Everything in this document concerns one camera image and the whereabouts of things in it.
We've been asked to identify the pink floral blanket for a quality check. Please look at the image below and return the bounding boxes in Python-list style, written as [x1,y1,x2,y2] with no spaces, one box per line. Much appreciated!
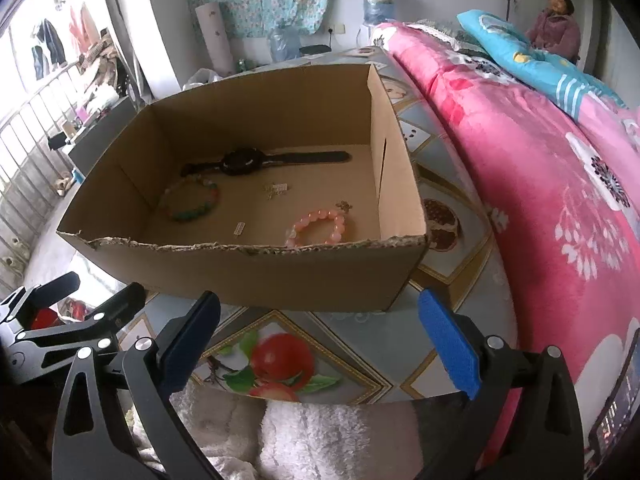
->
[372,20,640,461]

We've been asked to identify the black wristwatch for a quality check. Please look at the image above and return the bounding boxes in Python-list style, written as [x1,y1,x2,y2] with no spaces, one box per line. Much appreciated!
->
[181,146,351,178]

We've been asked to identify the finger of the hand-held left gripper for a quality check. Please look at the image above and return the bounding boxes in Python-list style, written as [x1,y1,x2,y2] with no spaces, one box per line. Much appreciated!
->
[0,272,81,333]
[0,282,146,386]

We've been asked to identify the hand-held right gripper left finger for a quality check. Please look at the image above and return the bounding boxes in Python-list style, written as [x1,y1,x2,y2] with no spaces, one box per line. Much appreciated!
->
[52,290,223,480]

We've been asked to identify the dark hanging jacket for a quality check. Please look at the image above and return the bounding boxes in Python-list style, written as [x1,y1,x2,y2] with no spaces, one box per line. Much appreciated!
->
[31,19,66,81]

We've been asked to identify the clutter pile on cabinet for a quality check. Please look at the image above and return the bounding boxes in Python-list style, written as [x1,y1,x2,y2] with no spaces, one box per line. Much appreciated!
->
[75,30,131,126]

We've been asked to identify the metal railing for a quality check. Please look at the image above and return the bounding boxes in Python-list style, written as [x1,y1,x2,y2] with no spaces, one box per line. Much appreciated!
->
[0,60,91,281]

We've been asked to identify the grey cabinet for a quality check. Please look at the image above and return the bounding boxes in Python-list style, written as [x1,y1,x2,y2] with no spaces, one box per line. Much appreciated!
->
[67,95,138,176]

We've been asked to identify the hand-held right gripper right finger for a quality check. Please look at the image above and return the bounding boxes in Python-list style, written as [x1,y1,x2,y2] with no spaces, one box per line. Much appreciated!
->
[417,287,586,480]

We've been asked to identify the blue water jug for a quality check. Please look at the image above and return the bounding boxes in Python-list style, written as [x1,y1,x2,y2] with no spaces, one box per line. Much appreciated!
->
[361,0,397,28]

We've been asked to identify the pink hanging garment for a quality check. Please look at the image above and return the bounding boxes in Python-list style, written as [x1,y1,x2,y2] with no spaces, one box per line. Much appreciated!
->
[67,2,98,43]

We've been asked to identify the pink bead bracelet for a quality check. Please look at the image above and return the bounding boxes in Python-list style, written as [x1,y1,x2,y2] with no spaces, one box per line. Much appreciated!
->
[285,208,347,249]

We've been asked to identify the clear plastic jug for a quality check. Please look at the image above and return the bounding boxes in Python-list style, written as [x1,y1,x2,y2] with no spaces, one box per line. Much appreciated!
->
[270,27,301,61]

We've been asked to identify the multicolour bead bracelet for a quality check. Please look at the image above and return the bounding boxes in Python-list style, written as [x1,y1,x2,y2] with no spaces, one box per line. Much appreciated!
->
[162,172,221,222]

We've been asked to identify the brown cardboard box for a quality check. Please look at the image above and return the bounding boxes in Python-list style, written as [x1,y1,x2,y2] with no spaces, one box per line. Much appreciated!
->
[56,62,428,312]

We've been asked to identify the white fuzzy robe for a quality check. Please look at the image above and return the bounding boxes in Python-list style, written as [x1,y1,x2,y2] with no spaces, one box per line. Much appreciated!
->
[130,385,426,480]

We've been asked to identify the white plastic bag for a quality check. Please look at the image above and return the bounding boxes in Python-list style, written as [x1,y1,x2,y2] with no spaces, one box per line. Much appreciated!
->
[182,67,221,92]

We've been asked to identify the fruit print tablecloth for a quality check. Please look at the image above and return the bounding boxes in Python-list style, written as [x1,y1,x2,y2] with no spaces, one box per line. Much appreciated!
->
[115,45,518,406]

